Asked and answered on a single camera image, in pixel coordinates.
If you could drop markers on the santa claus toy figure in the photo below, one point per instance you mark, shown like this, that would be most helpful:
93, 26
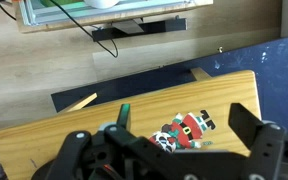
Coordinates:
184, 131

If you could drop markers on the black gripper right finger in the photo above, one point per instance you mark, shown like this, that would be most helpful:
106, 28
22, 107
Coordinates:
260, 143

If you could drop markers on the wooden framed board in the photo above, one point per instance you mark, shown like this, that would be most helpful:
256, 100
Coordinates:
107, 15

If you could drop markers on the black stand base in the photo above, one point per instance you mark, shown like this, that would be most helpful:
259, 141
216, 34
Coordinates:
144, 29

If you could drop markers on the wooden table leg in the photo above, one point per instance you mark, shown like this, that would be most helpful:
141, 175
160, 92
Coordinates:
82, 102
200, 74

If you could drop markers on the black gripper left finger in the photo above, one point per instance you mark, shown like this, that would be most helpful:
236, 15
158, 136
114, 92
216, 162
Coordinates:
120, 116

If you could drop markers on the dark blue floor mat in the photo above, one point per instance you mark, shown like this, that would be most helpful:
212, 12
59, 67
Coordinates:
277, 76

